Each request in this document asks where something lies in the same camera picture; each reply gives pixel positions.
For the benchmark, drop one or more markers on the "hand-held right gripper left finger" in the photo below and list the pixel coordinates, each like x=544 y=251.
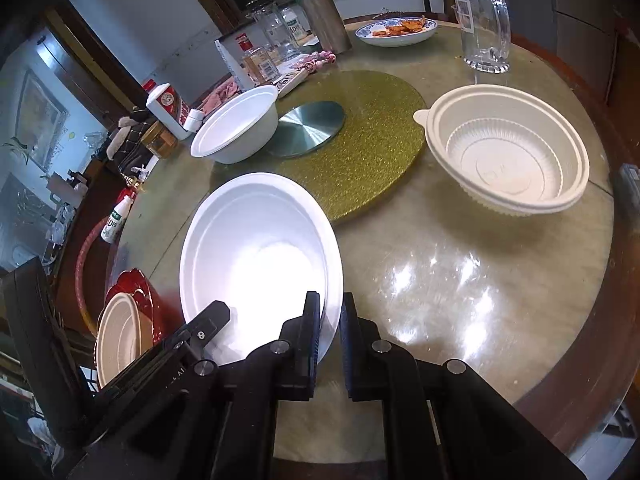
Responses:
x=312 y=340

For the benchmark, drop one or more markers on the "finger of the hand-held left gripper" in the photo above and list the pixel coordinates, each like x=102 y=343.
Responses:
x=210 y=322

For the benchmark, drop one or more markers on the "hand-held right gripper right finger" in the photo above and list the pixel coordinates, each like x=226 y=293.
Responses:
x=350 y=355

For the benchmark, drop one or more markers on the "red scalloped deep bowl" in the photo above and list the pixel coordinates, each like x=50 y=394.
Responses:
x=152 y=310

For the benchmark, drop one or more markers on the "small cream plastic bowl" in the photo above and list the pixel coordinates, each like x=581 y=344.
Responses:
x=120 y=340

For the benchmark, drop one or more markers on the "white shallow bowl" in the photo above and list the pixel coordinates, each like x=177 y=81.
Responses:
x=260 y=260

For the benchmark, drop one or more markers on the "red scalloped plate with sticker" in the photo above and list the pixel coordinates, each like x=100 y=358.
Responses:
x=131 y=277

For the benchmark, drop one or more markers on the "white deep bowl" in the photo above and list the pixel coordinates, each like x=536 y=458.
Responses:
x=235 y=125

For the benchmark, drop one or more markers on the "large cream plastic bowl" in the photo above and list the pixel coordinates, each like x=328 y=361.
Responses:
x=510 y=160

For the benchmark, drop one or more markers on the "white milk bottle green label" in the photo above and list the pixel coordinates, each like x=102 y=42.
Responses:
x=115 y=222

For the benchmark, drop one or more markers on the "dark wooden sideboard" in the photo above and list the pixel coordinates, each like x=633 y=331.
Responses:
x=92 y=195

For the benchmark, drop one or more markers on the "small gold bottle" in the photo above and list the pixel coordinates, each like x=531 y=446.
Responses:
x=134 y=177

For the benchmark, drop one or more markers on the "amber jar with gold lid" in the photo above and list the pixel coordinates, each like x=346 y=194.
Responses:
x=159 y=141

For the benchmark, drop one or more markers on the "dark fur-lined boot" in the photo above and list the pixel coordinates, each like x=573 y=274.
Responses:
x=130 y=145

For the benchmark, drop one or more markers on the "gold glitter round mat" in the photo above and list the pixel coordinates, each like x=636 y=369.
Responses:
x=370 y=150

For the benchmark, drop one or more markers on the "small white cup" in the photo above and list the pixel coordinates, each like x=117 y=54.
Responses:
x=194 y=120

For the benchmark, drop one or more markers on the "silver metal disc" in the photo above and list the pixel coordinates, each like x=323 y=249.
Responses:
x=305 y=130

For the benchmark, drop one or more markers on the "white liquor bottle red cap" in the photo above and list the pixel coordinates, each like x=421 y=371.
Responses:
x=165 y=107

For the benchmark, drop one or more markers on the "raw pink meat slices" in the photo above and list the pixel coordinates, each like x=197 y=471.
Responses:
x=315 y=60
x=220 y=97

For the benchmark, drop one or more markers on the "flat cardboard box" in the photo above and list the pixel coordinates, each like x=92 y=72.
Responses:
x=296 y=82

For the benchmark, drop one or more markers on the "small square glass bottle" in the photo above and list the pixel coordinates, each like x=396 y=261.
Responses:
x=261 y=65

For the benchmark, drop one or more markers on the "clear jar with black lid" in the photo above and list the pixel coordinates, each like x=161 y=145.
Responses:
x=272 y=30

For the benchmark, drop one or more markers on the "clear labelled bottle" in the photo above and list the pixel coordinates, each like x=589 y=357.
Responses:
x=296 y=22

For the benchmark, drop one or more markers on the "blue patterned plate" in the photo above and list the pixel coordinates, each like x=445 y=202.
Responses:
x=395 y=39

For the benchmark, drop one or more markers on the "stainless steel thermos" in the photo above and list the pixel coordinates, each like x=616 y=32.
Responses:
x=325 y=20

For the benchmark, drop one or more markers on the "orange fried food pieces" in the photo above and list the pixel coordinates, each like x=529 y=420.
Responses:
x=400 y=27

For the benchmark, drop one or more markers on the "clear glass pitcher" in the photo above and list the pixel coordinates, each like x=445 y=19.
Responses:
x=480 y=25

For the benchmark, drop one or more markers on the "grey refrigerator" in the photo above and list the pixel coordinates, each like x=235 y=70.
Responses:
x=585 y=10

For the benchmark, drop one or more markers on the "framed wall painting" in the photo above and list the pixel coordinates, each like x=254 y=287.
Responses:
x=42 y=110

